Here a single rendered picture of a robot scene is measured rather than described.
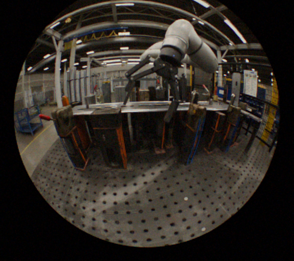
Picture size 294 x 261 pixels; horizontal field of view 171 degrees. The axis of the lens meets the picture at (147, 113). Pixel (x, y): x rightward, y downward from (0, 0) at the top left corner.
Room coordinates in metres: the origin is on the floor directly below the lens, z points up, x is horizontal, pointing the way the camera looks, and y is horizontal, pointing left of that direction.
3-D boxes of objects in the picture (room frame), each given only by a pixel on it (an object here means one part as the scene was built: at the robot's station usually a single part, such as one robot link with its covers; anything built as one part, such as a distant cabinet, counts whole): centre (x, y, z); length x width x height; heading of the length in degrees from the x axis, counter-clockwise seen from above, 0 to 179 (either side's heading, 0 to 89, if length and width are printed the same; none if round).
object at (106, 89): (0.82, 0.37, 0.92); 0.08 x 0.08 x 0.44; 8
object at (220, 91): (0.92, -1.02, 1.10); 0.30 x 0.17 x 0.13; 2
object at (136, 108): (0.54, -0.14, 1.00); 1.38 x 0.22 x 0.02; 98
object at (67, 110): (0.29, 0.40, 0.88); 0.15 x 0.11 x 0.36; 8
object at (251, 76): (0.59, -1.18, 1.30); 0.23 x 0.02 x 0.31; 8
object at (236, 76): (0.64, -0.88, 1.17); 0.12 x 0.01 x 0.34; 8
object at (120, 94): (0.67, 0.19, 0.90); 0.13 x 0.10 x 0.41; 8
